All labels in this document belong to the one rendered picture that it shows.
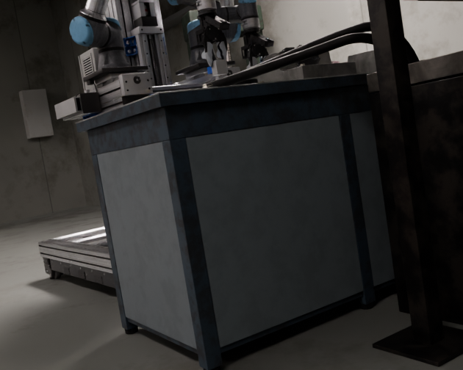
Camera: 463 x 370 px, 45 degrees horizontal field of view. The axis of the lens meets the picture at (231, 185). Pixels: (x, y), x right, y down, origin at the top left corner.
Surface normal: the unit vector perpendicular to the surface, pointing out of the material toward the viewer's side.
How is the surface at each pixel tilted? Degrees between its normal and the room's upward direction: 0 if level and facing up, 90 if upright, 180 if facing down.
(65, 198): 90
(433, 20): 90
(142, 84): 90
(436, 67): 90
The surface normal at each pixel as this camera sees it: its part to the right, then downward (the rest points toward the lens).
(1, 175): 0.58, -0.03
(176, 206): -0.82, 0.18
